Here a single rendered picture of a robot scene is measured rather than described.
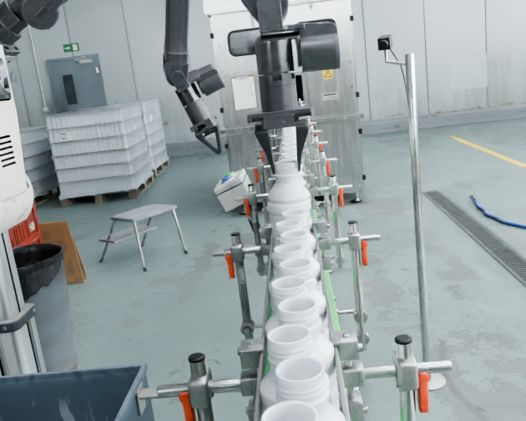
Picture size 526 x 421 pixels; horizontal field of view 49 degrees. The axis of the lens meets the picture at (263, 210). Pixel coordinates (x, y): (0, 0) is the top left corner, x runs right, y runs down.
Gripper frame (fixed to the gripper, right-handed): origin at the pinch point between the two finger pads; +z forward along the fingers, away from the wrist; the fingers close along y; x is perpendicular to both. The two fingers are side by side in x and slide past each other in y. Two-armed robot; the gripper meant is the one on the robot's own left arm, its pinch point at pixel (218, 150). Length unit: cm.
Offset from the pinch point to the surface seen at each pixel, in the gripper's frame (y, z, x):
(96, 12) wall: 961, -262, 245
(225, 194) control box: -10.2, 10.2, 1.9
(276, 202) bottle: -68, 6, -16
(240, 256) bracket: -61, 14, -5
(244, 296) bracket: -60, 21, -2
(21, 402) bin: -75, 16, 36
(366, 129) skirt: 957, 163, -111
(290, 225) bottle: -79, 8, -18
